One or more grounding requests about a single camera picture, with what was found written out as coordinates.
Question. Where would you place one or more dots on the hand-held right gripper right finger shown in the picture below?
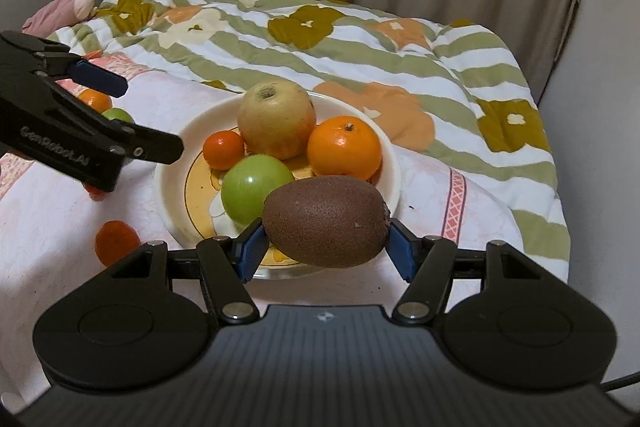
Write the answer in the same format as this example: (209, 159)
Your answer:
(404, 254)

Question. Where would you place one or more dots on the small tangerine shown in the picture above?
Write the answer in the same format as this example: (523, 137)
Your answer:
(223, 150)
(116, 243)

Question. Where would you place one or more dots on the large yellow-red apple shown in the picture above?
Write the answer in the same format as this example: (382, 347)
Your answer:
(275, 119)

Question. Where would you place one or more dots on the large orange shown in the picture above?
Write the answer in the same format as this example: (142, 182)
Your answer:
(95, 101)
(345, 149)

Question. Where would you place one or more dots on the cream bowl with bear print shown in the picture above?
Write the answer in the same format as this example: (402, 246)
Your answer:
(172, 187)

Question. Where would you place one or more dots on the red cherry tomato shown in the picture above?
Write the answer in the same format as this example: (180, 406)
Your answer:
(94, 192)

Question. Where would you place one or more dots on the green striped floral blanket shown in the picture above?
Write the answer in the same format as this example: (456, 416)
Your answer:
(350, 57)

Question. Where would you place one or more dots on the brown kiwi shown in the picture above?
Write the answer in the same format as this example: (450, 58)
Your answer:
(325, 222)

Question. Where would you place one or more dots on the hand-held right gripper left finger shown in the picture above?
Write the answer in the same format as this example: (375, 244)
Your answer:
(250, 254)

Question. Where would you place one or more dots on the pink plush pillow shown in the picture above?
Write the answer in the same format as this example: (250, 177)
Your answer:
(65, 9)

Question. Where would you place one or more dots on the green apple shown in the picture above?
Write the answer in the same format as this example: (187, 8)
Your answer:
(252, 189)
(117, 115)

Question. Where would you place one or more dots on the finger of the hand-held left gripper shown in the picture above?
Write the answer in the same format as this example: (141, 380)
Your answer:
(97, 77)
(155, 148)

